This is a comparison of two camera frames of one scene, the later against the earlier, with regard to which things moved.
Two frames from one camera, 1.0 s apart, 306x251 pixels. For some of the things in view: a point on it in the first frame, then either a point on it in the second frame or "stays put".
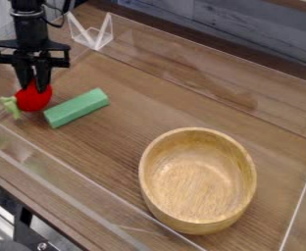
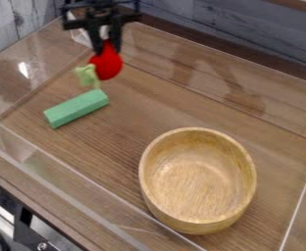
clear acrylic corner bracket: (91, 37) stays put
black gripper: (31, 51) → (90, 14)
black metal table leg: (25, 234) stays put
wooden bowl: (197, 175) stays put
